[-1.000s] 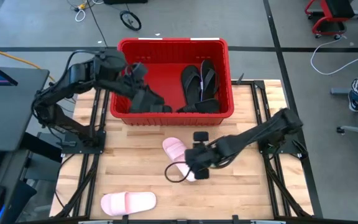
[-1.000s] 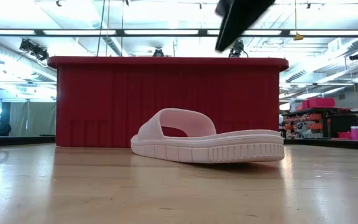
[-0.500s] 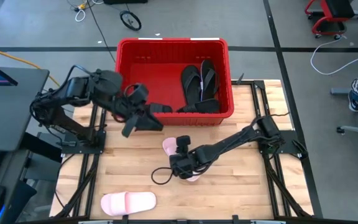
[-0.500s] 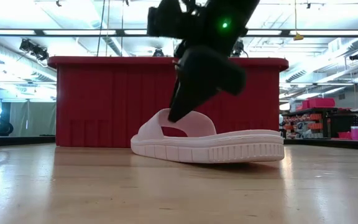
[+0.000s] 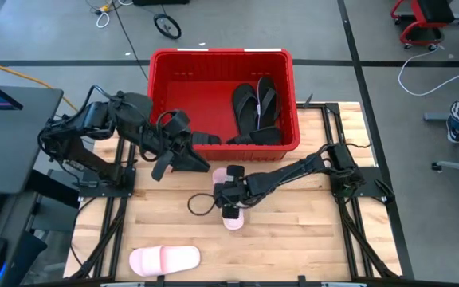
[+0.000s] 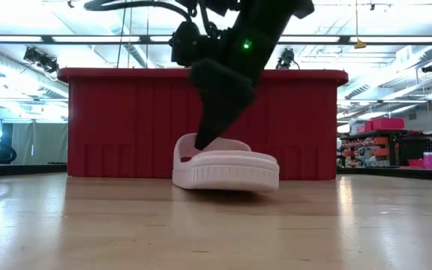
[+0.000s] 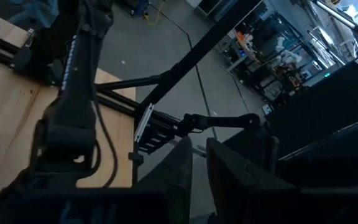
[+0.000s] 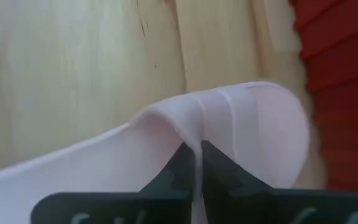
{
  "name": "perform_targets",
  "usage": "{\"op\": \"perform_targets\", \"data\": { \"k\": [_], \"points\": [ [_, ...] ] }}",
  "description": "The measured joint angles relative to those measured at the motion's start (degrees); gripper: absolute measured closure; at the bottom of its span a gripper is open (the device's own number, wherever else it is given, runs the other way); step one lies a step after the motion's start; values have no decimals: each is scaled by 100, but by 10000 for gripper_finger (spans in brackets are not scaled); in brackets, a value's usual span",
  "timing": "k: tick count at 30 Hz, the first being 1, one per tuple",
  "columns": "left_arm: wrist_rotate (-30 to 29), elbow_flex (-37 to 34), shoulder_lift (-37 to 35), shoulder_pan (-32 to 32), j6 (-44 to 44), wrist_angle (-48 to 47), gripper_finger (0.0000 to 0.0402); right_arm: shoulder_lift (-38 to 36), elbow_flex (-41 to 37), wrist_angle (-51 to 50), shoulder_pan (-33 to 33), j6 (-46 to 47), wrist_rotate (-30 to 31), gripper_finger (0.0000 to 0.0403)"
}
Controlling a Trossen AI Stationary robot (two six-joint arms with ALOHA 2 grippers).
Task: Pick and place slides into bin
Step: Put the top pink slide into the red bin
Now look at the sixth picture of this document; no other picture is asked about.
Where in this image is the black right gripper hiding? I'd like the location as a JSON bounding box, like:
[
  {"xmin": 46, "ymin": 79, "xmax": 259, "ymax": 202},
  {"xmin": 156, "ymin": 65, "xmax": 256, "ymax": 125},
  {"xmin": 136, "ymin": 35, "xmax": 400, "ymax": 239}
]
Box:
[{"xmin": 188, "ymin": 0, "xmax": 315, "ymax": 152}]

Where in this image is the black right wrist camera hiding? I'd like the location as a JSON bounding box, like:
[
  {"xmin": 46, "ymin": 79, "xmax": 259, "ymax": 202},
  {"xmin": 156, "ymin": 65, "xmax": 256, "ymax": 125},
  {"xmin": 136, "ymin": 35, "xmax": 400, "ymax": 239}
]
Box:
[{"xmin": 169, "ymin": 20, "xmax": 227, "ymax": 68}]

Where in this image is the pink storage box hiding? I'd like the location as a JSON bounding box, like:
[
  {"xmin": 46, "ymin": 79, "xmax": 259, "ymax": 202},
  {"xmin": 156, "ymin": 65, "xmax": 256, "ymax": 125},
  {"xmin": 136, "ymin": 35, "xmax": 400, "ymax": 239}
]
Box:
[{"xmin": 364, "ymin": 118, "xmax": 406, "ymax": 131}]

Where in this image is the black storage shelf unit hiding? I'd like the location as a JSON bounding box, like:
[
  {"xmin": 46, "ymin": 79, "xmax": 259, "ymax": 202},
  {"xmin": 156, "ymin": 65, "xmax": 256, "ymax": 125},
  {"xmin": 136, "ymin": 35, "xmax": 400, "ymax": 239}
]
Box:
[{"xmin": 339, "ymin": 129, "xmax": 432, "ymax": 170}]

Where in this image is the pink slide sandal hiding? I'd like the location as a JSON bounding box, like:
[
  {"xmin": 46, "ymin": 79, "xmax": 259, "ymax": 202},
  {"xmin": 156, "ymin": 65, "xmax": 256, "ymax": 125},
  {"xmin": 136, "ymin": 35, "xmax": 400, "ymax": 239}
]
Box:
[{"xmin": 172, "ymin": 133, "xmax": 281, "ymax": 194}]

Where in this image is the red plastic bin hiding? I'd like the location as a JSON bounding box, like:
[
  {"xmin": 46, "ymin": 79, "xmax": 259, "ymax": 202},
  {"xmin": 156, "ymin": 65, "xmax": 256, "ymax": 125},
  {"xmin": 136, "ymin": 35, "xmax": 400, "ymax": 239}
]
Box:
[{"xmin": 57, "ymin": 67, "xmax": 350, "ymax": 182}]

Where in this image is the black ceiling rig camera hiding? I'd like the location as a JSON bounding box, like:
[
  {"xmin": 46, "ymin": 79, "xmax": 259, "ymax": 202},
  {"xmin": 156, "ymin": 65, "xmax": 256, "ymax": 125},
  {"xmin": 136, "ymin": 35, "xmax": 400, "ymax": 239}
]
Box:
[
  {"xmin": 22, "ymin": 46, "xmax": 60, "ymax": 74},
  {"xmin": 275, "ymin": 47, "xmax": 300, "ymax": 71}
]

